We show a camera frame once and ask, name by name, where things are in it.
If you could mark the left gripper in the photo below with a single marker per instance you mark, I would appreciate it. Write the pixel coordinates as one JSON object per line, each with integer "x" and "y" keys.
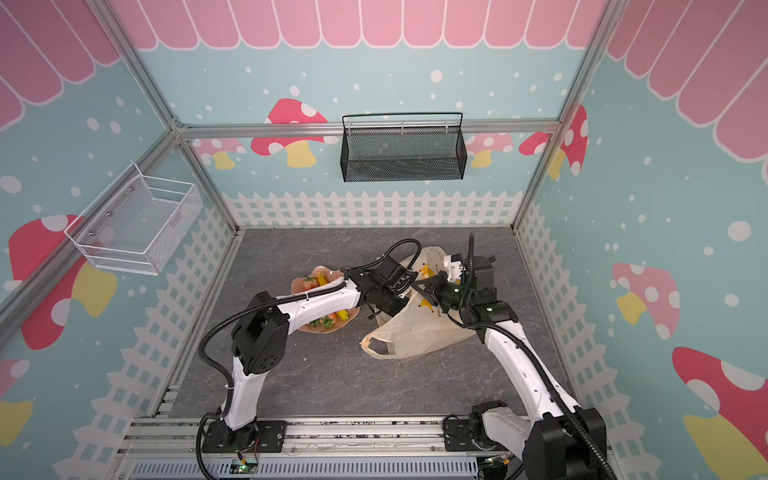
{"x": 404, "y": 302}

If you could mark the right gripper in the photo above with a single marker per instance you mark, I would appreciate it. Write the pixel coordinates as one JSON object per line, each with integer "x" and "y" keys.
{"x": 439, "y": 294}

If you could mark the banana print plastic bag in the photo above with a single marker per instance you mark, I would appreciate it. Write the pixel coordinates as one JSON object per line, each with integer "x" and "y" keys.
{"x": 419, "y": 328}

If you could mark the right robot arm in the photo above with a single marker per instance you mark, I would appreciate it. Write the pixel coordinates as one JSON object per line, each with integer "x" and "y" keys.
{"x": 557, "y": 439}

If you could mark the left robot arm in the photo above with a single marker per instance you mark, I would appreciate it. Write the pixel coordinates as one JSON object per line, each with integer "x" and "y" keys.
{"x": 259, "y": 339}

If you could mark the pink fruit plate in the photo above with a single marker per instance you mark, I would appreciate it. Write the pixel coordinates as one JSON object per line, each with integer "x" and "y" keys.
{"x": 323, "y": 300}

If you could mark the red strawberry bottom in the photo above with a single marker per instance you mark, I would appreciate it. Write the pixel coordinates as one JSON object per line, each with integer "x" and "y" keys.
{"x": 326, "y": 322}

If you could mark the red strawberry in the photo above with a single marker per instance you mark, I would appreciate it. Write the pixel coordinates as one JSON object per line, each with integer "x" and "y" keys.
{"x": 326, "y": 322}
{"x": 309, "y": 283}

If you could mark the red strawberry top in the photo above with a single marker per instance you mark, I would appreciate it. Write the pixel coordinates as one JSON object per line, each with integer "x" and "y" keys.
{"x": 309, "y": 283}

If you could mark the black mesh wall basket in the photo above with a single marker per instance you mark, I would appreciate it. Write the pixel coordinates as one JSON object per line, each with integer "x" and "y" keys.
{"x": 403, "y": 147}

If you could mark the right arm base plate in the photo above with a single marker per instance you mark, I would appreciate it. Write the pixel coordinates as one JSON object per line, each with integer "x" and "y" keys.
{"x": 468, "y": 435}

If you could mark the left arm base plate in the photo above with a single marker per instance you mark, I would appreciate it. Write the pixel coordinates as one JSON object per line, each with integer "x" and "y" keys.
{"x": 256, "y": 437}

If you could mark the white wire wall basket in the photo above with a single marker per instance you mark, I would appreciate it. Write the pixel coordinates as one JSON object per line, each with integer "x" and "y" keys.
{"x": 138, "y": 225}

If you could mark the aluminium front rail frame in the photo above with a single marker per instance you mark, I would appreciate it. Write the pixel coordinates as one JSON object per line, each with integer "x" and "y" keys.
{"x": 406, "y": 447}

